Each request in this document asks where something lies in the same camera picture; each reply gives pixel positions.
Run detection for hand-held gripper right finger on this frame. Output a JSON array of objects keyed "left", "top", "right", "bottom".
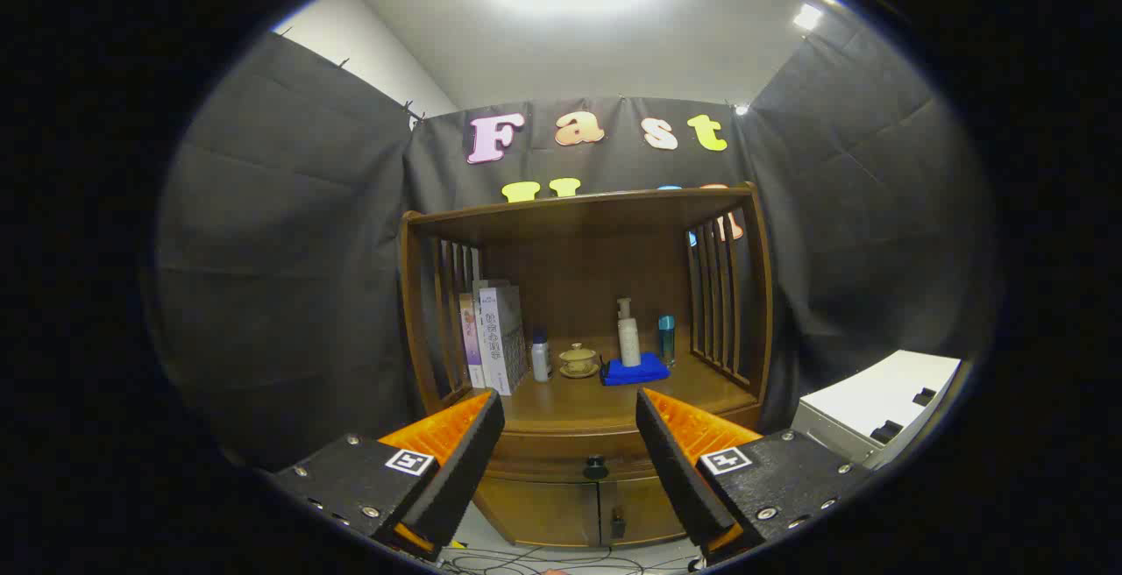
[{"left": 636, "top": 387, "right": 875, "bottom": 565}]

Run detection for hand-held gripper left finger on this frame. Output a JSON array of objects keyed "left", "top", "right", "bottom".
[{"left": 267, "top": 388, "right": 507, "bottom": 563}]

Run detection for brown wooden drawer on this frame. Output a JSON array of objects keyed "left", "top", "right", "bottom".
[{"left": 480, "top": 426, "right": 678, "bottom": 484}]

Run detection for wooden cabinet door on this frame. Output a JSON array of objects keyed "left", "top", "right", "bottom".
[
  {"left": 478, "top": 477, "right": 601, "bottom": 550},
  {"left": 600, "top": 474, "right": 686, "bottom": 546}
]

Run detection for wooden countertop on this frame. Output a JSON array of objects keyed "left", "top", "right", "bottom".
[{"left": 443, "top": 351, "right": 759, "bottom": 436}]

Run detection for brown wooden cabinet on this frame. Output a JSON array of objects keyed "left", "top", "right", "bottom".
[{"left": 399, "top": 182, "right": 774, "bottom": 550}]

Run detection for folded blue cloth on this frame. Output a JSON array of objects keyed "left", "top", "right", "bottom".
[{"left": 600, "top": 352, "right": 671, "bottom": 387}]

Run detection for thin purple book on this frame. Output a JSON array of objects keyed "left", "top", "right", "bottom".
[{"left": 458, "top": 293, "right": 487, "bottom": 389}]

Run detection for white pump bottle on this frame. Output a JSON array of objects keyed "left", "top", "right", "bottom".
[{"left": 615, "top": 297, "right": 643, "bottom": 368}]

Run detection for thick white book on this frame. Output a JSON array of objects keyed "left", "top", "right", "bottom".
[{"left": 479, "top": 284, "right": 529, "bottom": 396}]

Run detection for yellow lidded teacup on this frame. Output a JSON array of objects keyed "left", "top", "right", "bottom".
[{"left": 558, "top": 343, "right": 601, "bottom": 380}]

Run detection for white plastic storage unit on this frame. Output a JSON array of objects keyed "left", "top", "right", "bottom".
[{"left": 792, "top": 350, "right": 963, "bottom": 471}]

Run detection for black floor cables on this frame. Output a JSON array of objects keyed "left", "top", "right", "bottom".
[{"left": 438, "top": 544, "right": 702, "bottom": 575}]

